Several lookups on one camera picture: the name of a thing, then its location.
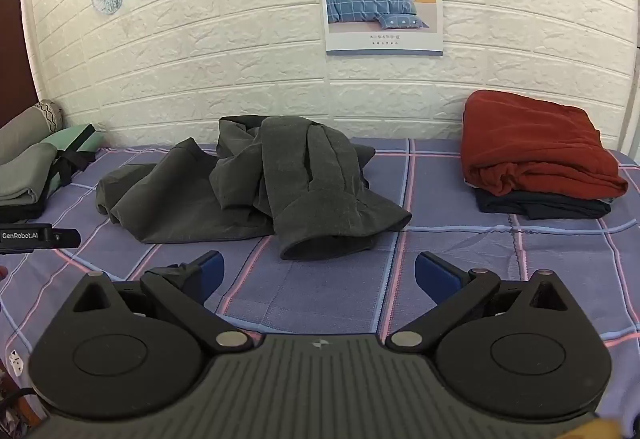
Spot green cloth with black straps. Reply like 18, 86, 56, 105
38, 123, 107, 192

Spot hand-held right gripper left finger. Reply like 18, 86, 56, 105
72, 250, 254, 354

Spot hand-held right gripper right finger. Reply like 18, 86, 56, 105
385, 251, 569, 354

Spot folded dark navy cloth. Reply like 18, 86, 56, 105
474, 188, 614, 221

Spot dark grey pants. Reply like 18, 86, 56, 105
96, 115, 412, 261

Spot folded red cloth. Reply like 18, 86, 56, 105
460, 90, 629, 198

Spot brown wooden headboard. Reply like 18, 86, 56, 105
0, 0, 40, 128

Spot folded grey cloth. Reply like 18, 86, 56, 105
0, 142, 59, 208

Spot white wall socket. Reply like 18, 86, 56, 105
5, 348, 27, 378

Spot folded black cloth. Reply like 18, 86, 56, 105
0, 186, 52, 223

